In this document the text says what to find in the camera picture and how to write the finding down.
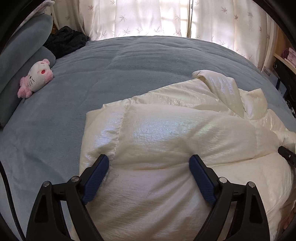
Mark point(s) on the right floral sheer curtain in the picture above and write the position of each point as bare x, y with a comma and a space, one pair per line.
241, 26

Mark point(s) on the wooden shelf desk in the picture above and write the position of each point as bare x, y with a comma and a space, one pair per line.
279, 48

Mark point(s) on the floral sheer curtain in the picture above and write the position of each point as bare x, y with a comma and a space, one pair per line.
241, 26
100, 19

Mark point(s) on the pink white cat plush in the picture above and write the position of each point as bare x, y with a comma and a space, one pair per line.
38, 76

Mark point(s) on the blue fleece bed blanket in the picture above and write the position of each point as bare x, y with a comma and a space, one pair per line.
43, 138

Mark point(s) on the floral patterned blanket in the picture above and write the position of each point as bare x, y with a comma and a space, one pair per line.
41, 8

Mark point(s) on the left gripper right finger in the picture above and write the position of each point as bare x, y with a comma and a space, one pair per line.
249, 221

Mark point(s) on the left floral sheer curtain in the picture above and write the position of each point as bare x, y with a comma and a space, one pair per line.
100, 19

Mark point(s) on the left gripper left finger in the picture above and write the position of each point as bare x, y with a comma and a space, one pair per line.
47, 220

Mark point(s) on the black fuzzy garment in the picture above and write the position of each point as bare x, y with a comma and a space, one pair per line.
65, 41

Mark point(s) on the pink drawer organizer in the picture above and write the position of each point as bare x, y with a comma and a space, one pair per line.
289, 54

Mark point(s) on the person's right hand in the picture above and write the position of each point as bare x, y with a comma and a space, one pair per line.
288, 220

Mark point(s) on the blue grey upper pillow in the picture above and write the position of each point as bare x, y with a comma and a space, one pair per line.
23, 45

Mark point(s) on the white labelled box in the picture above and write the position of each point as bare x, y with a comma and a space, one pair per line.
270, 75

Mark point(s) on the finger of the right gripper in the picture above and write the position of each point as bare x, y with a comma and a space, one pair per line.
288, 155

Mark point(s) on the white puffer jacket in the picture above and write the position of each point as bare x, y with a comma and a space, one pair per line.
149, 192

